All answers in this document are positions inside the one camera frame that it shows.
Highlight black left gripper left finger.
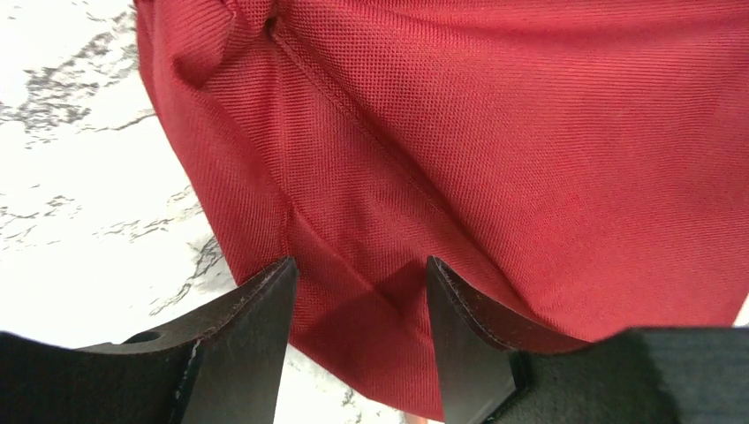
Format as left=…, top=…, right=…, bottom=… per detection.
left=1, top=257, right=299, bottom=423

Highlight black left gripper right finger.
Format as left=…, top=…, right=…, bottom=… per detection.
left=427, top=257, right=748, bottom=423

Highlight red backpack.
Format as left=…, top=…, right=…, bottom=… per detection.
left=135, top=1, right=748, bottom=420

